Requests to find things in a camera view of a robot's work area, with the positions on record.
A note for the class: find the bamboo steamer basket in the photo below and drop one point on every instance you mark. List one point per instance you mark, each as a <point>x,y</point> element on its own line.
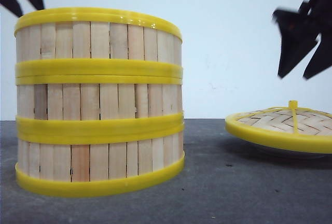
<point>96,45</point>
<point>99,170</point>
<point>91,114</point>

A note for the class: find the woven bamboo steamer lid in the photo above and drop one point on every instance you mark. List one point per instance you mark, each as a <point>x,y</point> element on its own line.
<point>291,128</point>

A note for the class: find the white plate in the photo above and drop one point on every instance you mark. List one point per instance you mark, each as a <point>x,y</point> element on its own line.
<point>289,153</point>

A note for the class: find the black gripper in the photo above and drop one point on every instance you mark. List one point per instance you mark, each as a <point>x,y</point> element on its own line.
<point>313,16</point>

